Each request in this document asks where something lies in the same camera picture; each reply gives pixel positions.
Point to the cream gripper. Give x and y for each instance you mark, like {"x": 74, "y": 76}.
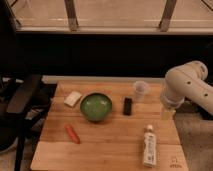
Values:
{"x": 167, "y": 113}

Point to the red pepper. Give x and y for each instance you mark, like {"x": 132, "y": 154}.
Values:
{"x": 72, "y": 134}

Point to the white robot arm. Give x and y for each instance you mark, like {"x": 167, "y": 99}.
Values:
{"x": 187, "y": 81}

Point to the white sponge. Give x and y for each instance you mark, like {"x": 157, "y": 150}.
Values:
{"x": 72, "y": 98}

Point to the white squeeze bottle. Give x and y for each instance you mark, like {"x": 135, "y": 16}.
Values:
{"x": 149, "y": 153}

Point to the clear plastic cup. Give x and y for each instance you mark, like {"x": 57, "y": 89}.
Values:
{"x": 141, "y": 88}

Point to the black rectangular block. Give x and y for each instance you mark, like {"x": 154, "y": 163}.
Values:
{"x": 127, "y": 108}

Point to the green bowl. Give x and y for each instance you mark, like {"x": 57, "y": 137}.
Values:
{"x": 96, "y": 106}

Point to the black office chair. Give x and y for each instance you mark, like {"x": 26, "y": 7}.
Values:
{"x": 22, "y": 105}

